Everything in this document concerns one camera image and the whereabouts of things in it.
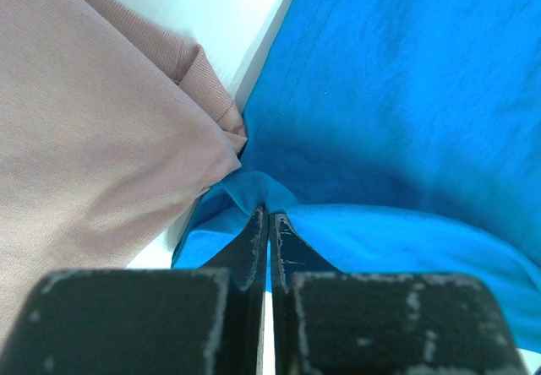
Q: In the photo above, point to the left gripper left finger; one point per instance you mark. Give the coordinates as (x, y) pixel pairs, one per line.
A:
(236, 343)

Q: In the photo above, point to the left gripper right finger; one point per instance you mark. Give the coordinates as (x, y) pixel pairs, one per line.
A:
(289, 254)

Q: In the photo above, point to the blue t shirt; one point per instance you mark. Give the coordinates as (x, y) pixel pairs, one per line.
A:
(398, 136)

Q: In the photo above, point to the folded pink t shirt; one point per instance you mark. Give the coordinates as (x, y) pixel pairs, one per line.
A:
(111, 127)

